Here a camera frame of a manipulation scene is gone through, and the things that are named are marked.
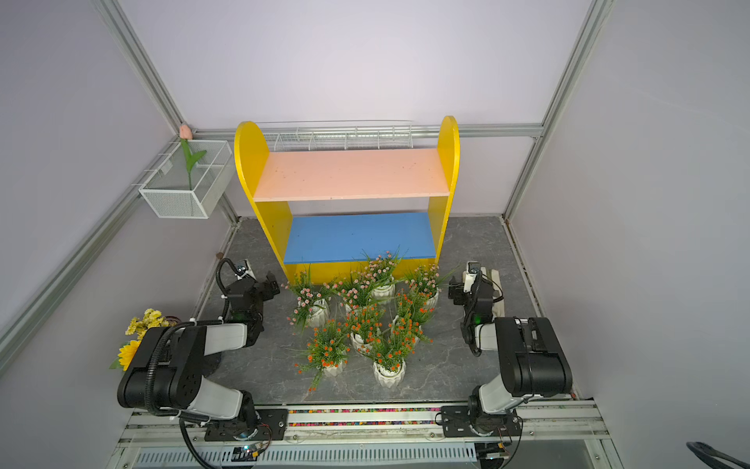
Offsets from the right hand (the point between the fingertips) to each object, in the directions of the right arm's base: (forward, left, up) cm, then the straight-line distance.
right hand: (468, 275), depth 94 cm
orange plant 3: (-27, +41, +8) cm, 50 cm away
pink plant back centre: (-6, +29, +8) cm, 31 cm away
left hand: (-1, +68, +2) cm, 68 cm away
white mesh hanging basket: (+10, +86, +29) cm, 91 cm away
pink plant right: (-6, +15, +7) cm, 17 cm away
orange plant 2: (-19, +33, +6) cm, 39 cm away
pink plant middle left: (-9, +36, +8) cm, 38 cm away
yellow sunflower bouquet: (-24, +84, +16) cm, 88 cm away
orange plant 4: (-26, +26, +7) cm, 37 cm away
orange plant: (-14, +19, +6) cm, 25 cm away
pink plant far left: (-11, +49, +1) cm, 50 cm away
